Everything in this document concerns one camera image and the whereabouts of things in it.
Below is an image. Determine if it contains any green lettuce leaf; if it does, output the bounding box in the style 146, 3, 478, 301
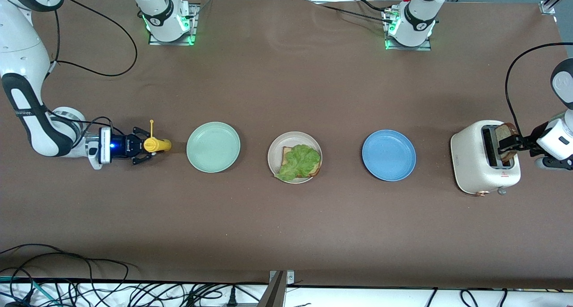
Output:
274, 144, 322, 182

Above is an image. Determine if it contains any white toaster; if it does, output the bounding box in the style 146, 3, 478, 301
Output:
450, 120, 522, 196

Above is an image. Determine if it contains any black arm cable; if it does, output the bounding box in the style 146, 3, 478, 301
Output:
43, 0, 138, 137
505, 43, 573, 138

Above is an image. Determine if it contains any brown bread slice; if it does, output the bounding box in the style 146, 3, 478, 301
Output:
281, 147, 323, 179
494, 122, 521, 166

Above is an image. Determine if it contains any teal cable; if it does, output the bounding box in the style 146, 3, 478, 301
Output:
0, 276, 61, 307

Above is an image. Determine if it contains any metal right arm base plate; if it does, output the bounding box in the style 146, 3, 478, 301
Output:
148, 4, 199, 46

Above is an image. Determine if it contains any grey metal beam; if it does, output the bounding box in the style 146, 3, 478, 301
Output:
257, 271, 287, 307

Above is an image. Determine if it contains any thin black table cable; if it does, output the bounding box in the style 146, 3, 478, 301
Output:
309, 0, 394, 24

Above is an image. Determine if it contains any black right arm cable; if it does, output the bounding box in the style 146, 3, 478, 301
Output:
43, 0, 138, 137

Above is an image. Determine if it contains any black looped cable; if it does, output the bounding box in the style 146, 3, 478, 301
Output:
0, 243, 135, 283

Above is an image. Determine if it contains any aluminium frame profile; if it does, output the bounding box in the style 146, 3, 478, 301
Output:
539, 0, 573, 16

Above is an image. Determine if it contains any blue plate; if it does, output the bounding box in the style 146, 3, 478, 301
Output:
362, 129, 417, 182

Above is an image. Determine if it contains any mint green plate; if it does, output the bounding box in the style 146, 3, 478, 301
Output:
186, 122, 241, 173

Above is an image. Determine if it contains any small metal bracket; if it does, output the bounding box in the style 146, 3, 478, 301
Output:
269, 270, 295, 284

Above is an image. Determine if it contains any yellow mustard squeeze bottle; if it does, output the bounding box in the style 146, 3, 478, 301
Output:
143, 119, 172, 154

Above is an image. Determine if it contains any beige plate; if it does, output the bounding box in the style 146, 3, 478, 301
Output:
268, 131, 323, 183

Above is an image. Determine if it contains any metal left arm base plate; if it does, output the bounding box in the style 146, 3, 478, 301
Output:
385, 9, 432, 51

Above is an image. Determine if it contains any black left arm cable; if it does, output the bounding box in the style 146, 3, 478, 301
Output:
505, 43, 573, 138

